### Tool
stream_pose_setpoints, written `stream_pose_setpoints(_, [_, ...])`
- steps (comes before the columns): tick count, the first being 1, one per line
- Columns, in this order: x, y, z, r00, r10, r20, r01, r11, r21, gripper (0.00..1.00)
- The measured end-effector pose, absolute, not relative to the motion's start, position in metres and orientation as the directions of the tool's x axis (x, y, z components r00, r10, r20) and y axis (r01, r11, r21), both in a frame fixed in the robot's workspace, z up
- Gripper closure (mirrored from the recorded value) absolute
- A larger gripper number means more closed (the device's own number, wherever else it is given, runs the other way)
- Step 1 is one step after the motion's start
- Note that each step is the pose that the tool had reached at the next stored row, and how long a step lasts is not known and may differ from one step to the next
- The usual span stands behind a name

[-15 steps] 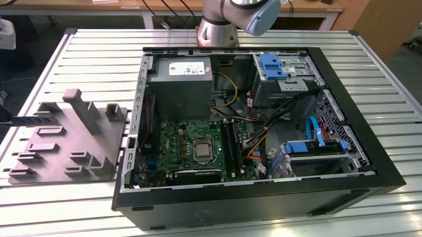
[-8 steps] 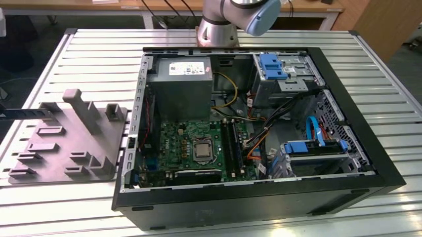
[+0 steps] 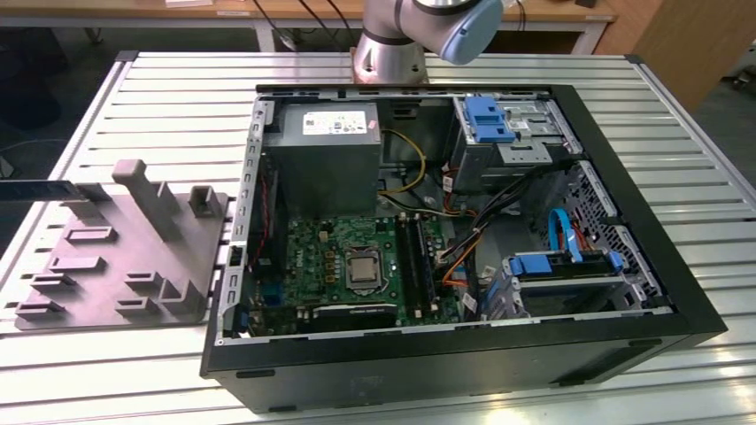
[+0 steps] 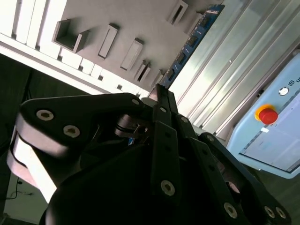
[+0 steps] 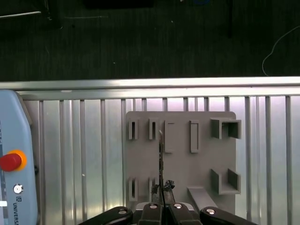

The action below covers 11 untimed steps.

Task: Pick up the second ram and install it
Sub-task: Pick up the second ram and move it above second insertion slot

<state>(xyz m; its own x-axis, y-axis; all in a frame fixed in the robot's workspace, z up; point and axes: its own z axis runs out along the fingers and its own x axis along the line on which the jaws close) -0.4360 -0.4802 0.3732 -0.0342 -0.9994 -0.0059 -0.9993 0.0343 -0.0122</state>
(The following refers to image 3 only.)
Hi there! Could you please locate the wooden desk white frame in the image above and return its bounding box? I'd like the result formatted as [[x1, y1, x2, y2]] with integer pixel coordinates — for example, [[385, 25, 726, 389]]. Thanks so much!
[[0, 0, 618, 57]]

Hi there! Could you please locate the black PC case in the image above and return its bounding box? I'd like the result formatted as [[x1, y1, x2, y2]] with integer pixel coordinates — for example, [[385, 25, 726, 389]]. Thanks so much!
[[198, 82, 729, 415]]

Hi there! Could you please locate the blue flat data wire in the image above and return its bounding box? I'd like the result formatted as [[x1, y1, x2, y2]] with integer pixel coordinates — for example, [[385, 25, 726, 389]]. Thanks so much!
[[546, 207, 585, 265]]

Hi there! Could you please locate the silver CPU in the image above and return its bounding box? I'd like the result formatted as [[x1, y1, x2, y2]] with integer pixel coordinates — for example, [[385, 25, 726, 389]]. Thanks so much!
[[348, 258, 378, 283]]

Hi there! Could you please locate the metal disk bay cage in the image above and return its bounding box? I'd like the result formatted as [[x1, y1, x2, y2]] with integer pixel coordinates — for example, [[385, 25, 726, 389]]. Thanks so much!
[[500, 265, 674, 322]]

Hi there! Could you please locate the RAM stick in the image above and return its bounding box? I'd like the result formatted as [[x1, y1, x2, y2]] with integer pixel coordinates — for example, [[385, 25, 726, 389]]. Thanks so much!
[[0, 178, 82, 203]]

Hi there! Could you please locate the metal optical drive cage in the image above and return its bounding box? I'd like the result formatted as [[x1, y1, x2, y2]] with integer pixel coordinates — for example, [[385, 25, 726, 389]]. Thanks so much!
[[450, 95, 584, 191]]

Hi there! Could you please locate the red black wire with labels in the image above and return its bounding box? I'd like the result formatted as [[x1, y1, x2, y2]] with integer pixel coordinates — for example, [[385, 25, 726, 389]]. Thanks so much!
[[437, 162, 477, 219]]

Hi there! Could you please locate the black white wire bundle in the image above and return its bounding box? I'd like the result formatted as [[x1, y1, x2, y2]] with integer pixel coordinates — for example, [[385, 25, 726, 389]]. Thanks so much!
[[377, 194, 473, 218]]

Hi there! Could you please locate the CPU socket with metal cover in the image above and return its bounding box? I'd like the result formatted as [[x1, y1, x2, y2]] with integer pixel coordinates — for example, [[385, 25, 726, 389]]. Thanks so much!
[[340, 247, 388, 297]]

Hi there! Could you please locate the hard disk in blue carrier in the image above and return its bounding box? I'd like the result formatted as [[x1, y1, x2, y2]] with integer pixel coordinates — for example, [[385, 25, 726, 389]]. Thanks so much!
[[506, 250, 625, 280]]

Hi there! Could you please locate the black graphics card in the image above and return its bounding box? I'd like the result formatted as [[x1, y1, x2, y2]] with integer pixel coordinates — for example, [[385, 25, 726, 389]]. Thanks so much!
[[297, 303, 400, 333]]

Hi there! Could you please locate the blue plastic drive latch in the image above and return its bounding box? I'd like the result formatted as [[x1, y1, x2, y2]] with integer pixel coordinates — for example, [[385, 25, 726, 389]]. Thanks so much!
[[464, 96, 518, 143]]

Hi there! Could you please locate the grey power supply unit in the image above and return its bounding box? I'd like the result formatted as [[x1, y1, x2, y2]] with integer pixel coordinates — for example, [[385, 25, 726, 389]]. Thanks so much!
[[262, 102, 382, 218]]

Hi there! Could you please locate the yellow black wire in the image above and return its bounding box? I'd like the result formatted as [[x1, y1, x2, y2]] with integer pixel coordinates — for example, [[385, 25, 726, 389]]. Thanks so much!
[[377, 127, 428, 195]]

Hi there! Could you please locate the wooden cabinet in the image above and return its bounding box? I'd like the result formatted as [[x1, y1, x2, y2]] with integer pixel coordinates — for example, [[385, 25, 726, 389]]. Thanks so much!
[[593, 0, 756, 117]]

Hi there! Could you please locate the grey parts rack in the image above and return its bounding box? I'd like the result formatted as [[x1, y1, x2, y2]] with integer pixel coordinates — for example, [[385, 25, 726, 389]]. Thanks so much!
[[12, 158, 230, 331]]

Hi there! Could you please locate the orange red wire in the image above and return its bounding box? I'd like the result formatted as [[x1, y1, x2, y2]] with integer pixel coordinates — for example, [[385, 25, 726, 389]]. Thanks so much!
[[440, 232, 482, 290]]

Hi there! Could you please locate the green motherboard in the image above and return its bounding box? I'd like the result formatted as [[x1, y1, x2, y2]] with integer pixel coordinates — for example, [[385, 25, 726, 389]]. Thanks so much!
[[250, 214, 468, 336]]

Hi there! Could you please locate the black RAM slot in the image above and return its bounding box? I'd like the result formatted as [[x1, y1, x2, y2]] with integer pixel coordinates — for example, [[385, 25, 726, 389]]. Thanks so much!
[[412, 212, 441, 312], [394, 212, 422, 317]]

